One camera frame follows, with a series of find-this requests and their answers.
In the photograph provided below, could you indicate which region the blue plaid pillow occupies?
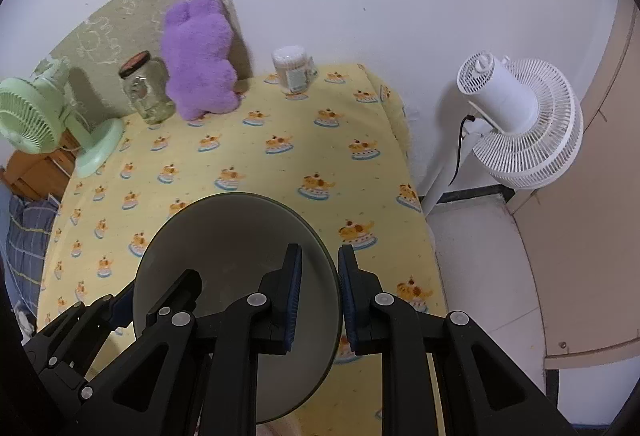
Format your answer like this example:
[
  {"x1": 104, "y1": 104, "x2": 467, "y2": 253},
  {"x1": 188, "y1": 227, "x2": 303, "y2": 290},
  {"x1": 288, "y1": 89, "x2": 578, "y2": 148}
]
[{"x1": 1, "y1": 185, "x2": 58, "y2": 318}]

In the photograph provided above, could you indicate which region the green desk fan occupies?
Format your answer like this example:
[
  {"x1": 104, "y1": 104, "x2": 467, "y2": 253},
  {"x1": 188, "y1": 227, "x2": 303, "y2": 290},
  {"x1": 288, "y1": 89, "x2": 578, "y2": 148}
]
[{"x1": 1, "y1": 60, "x2": 124, "y2": 178}]

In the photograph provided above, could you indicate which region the grey bowl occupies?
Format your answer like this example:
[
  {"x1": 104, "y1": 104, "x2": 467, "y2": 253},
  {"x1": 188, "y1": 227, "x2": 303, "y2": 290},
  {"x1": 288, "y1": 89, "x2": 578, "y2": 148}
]
[{"x1": 132, "y1": 192, "x2": 342, "y2": 423}]

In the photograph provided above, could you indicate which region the beige door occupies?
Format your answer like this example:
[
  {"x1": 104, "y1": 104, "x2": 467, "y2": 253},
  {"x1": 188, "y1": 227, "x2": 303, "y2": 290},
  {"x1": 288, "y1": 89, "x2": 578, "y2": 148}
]
[{"x1": 513, "y1": 0, "x2": 640, "y2": 369}]

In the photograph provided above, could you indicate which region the wooden bed headboard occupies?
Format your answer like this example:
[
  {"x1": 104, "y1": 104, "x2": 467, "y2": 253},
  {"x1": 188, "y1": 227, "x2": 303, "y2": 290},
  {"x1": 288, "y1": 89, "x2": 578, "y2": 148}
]
[{"x1": 1, "y1": 130, "x2": 80, "y2": 201}]

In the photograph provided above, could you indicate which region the purple plush toy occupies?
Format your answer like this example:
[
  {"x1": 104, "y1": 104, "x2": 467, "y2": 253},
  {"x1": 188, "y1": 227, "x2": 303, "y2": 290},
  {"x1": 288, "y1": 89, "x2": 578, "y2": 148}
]
[{"x1": 160, "y1": 0, "x2": 240, "y2": 121}]

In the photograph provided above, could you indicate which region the yellow cartoon tablecloth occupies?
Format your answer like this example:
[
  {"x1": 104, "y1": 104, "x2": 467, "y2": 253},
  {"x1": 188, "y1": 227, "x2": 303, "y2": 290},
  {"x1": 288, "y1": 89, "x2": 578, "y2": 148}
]
[{"x1": 34, "y1": 60, "x2": 449, "y2": 436}]

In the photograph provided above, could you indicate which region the white standing fan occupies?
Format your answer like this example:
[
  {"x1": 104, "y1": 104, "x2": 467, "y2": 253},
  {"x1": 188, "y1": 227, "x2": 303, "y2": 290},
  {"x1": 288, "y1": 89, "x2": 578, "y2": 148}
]
[{"x1": 422, "y1": 51, "x2": 584, "y2": 214}]

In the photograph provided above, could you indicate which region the glass jar black lid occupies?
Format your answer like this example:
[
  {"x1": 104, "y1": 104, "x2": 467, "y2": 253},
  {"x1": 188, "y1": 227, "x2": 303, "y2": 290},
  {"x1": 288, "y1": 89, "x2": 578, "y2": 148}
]
[{"x1": 118, "y1": 50, "x2": 176, "y2": 126}]

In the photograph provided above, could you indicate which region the green patterned mat board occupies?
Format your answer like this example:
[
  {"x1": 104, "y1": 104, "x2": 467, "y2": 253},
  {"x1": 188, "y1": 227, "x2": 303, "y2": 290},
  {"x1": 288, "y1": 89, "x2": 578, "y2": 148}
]
[{"x1": 35, "y1": 0, "x2": 253, "y2": 125}]

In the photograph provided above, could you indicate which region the cotton swab container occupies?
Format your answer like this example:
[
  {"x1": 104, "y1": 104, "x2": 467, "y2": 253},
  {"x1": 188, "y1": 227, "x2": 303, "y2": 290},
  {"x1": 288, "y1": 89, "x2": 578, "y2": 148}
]
[{"x1": 271, "y1": 44, "x2": 318, "y2": 96}]

